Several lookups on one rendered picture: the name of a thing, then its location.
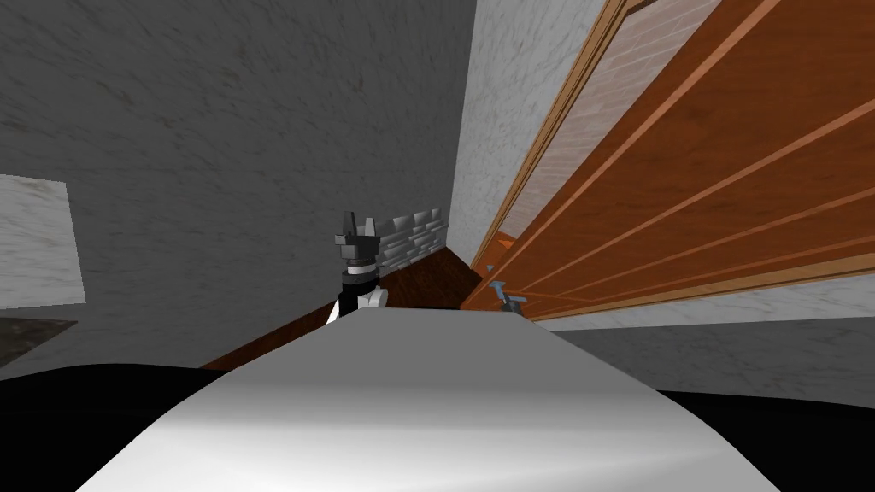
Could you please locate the brown wooden door leaf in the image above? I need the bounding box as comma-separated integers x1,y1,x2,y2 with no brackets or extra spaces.
461,0,875,322

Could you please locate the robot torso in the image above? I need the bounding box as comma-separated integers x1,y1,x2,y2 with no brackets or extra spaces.
74,307,782,492

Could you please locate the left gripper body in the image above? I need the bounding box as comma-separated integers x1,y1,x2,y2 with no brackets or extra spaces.
333,231,382,263

